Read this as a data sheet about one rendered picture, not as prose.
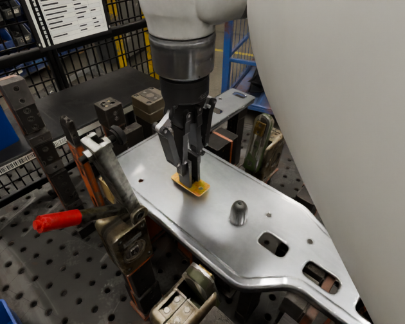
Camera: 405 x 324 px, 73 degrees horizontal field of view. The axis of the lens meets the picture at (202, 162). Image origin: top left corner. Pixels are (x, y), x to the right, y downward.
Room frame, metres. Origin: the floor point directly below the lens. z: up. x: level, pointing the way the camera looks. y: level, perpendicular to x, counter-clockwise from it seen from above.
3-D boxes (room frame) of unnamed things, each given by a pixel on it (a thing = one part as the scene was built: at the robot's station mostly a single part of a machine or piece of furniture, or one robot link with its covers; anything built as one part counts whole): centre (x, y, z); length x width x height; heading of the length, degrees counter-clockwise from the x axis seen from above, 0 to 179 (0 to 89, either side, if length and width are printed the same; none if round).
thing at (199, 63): (0.39, 0.03, 1.28); 0.09 x 0.09 x 0.06
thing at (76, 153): (0.34, 0.21, 0.95); 0.03 x 0.01 x 0.50; 48
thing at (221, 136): (0.58, -0.04, 0.84); 0.11 x 0.10 x 0.28; 138
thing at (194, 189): (0.39, 0.03, 1.02); 0.08 x 0.04 x 0.01; 48
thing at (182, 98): (0.39, 0.03, 1.21); 0.08 x 0.07 x 0.09; 138
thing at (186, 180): (0.38, 0.03, 1.05); 0.03 x 0.01 x 0.07; 48
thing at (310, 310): (0.20, -0.19, 0.84); 0.12 x 0.05 x 0.29; 138
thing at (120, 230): (0.27, 0.14, 0.88); 0.07 x 0.06 x 0.35; 138
